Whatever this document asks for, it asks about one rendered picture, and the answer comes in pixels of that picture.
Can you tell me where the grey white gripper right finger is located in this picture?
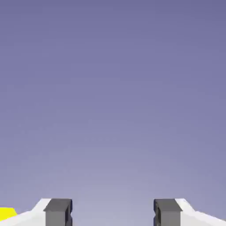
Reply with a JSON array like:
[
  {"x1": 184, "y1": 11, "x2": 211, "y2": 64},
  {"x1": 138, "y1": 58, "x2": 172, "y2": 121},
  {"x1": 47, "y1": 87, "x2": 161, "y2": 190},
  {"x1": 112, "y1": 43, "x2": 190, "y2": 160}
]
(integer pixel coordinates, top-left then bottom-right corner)
[{"x1": 153, "y1": 198, "x2": 226, "y2": 226}]

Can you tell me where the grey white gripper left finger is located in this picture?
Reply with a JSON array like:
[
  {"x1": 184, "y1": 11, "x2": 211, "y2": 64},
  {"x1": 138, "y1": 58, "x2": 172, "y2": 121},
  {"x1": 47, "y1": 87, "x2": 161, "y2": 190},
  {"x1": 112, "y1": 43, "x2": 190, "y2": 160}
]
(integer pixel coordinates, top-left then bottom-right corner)
[{"x1": 0, "y1": 198, "x2": 73, "y2": 226}]

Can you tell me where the large yellow box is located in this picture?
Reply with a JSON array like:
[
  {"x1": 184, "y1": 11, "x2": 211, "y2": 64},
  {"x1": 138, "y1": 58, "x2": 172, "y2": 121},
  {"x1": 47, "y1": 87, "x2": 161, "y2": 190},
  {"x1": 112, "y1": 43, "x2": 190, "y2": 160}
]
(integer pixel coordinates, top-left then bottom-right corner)
[{"x1": 0, "y1": 207, "x2": 18, "y2": 222}]

